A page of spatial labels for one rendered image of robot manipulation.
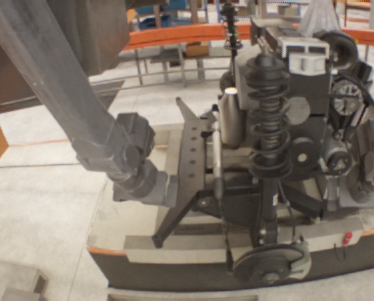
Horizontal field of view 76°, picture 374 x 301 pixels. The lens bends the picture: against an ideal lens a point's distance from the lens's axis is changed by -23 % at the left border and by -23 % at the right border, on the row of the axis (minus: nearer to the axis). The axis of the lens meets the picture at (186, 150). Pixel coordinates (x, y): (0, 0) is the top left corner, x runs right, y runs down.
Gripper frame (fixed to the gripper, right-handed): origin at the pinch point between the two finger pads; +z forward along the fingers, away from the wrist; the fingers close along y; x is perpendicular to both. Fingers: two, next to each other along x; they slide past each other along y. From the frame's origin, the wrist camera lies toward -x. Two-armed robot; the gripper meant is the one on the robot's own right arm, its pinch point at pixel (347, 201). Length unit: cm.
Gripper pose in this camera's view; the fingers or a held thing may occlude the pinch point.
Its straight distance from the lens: 68.3
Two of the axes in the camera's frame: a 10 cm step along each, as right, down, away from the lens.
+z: 1.9, 4.0, 9.0
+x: -1.1, 9.2, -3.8
